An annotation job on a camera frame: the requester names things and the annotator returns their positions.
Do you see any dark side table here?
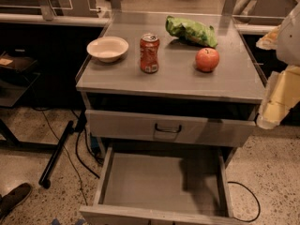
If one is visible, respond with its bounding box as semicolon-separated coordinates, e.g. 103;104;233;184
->
0;50;41;148

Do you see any orange soda can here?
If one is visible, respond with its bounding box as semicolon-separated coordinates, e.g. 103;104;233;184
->
140;33;160;74

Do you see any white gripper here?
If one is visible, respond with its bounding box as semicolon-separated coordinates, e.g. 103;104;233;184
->
256;4;300;129

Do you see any open middle drawer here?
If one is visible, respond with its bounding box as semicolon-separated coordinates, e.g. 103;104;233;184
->
80;145;242;225

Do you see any green chip bag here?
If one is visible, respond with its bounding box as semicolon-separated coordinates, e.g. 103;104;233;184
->
165;16;218;48

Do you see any white bowl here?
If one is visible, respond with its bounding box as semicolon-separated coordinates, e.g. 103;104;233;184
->
86;37;128;63

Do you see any grey metal cabinet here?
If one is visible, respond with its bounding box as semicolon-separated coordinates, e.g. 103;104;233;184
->
77;12;264;160

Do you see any dark shoe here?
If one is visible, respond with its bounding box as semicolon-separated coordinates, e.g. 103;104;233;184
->
0;183;32;220

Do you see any closed top drawer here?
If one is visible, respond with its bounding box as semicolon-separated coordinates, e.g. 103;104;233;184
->
85;110;255;147

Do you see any black stand leg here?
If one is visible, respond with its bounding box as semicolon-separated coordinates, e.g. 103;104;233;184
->
38;121;73;189

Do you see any red apple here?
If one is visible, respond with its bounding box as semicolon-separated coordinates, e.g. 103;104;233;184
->
195;48;219;72

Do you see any black floor cable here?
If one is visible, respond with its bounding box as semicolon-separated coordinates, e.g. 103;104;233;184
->
227;181;262;223

